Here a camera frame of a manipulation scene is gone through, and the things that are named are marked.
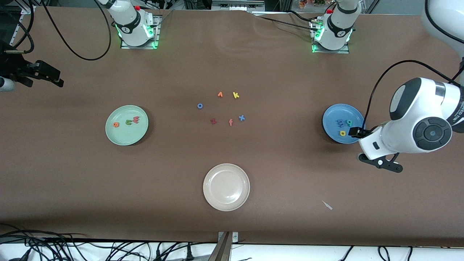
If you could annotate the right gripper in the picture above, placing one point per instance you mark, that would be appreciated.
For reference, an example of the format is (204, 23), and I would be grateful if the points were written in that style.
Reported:
(13, 67)

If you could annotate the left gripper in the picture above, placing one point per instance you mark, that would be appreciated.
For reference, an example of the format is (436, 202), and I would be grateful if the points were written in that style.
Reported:
(354, 132)

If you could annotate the blue foam letter m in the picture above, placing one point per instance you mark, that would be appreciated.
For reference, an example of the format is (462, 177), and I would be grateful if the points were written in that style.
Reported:
(340, 123)

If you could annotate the red foam letter w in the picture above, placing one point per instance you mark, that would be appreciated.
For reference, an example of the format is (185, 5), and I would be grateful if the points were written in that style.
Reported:
(136, 119)

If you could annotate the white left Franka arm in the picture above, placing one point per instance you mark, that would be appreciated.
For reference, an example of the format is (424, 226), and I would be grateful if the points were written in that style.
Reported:
(409, 116)

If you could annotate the blue plate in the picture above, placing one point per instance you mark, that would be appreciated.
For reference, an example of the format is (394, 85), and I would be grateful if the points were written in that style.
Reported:
(331, 116)

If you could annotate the white paper scrap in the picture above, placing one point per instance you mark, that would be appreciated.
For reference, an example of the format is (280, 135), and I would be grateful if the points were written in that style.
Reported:
(327, 205)

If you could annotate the green plate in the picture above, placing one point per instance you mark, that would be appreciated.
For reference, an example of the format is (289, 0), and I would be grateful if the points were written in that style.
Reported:
(127, 136)

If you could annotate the orange artificial flowers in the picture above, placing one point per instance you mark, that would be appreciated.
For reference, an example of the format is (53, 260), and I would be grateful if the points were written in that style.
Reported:
(311, 3)

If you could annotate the beige plate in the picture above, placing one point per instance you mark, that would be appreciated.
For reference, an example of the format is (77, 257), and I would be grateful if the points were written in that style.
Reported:
(226, 187)

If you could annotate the brown table cover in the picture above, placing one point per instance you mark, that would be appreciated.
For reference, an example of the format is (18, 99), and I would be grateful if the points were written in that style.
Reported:
(232, 65)

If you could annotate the grey metal box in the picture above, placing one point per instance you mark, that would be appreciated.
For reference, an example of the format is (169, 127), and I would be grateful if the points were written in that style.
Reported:
(237, 4)

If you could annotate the aluminium frame rail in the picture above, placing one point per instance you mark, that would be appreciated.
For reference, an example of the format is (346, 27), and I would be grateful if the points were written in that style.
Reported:
(21, 25)

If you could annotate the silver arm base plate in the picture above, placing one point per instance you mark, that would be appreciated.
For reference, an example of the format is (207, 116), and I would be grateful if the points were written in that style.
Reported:
(157, 32)
(330, 52)

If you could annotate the silver metal bracket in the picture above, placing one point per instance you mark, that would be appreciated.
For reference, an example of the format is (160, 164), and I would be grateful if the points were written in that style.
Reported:
(235, 237)

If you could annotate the dark grey camera pole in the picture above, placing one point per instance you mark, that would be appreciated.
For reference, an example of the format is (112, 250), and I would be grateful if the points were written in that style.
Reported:
(222, 250)

